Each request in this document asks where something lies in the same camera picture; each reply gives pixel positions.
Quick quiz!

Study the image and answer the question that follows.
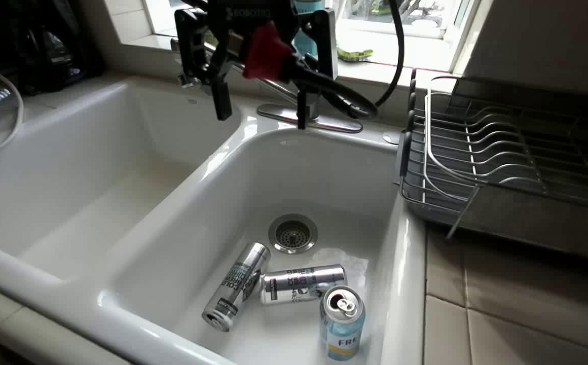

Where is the metal wire dish rack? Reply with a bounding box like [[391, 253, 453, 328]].
[[398, 75, 588, 257]]

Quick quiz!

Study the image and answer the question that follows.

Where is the metal sink drain strainer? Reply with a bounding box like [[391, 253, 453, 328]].
[[268, 212, 318, 255]]

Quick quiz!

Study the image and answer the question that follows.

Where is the black appliance in corner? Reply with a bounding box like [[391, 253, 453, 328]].
[[0, 0, 105, 95]]

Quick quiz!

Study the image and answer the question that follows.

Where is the white double basin sink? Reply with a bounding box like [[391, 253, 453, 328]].
[[0, 77, 425, 365]]

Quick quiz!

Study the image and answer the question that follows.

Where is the green item on windowsill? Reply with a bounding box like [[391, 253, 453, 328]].
[[336, 49, 374, 62]]

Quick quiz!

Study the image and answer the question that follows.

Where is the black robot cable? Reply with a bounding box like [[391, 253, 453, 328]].
[[374, 0, 408, 109]]

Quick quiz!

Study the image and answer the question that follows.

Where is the red cloth on gripper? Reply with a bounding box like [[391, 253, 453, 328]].
[[243, 22, 293, 81]]

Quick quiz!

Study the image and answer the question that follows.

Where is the tall silver can left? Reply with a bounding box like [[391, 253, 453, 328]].
[[203, 242, 270, 332]]

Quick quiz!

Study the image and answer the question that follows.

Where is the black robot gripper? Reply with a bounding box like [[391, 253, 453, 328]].
[[174, 0, 334, 130]]

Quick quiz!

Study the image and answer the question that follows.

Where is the silver can lying middle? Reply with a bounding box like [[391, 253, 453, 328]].
[[259, 263, 346, 304]]

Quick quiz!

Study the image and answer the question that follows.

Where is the chrome kitchen faucet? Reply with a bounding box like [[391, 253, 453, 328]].
[[257, 58, 378, 133]]

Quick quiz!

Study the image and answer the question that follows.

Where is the blue white open can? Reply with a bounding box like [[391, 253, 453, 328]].
[[320, 285, 365, 361]]

